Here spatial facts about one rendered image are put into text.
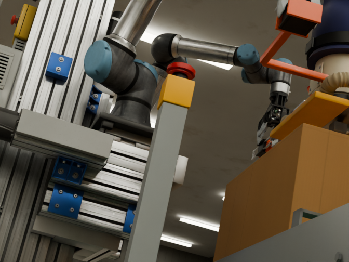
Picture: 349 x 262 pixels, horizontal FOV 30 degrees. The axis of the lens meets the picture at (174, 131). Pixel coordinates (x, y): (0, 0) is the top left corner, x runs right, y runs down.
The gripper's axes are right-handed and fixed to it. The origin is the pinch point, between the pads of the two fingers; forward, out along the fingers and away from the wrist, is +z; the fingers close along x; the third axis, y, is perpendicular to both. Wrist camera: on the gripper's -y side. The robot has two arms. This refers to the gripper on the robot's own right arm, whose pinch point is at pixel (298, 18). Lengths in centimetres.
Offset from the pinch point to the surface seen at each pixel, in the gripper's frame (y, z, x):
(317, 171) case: 0.1, 37.2, -10.0
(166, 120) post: 5.4, 32.8, 25.3
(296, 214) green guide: -31, 58, 5
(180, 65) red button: 5.0, 18.7, 24.9
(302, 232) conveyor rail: -42, 63, 8
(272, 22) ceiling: 436, -276, -117
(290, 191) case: 1.9, 42.7, -5.0
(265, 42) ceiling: 477, -276, -124
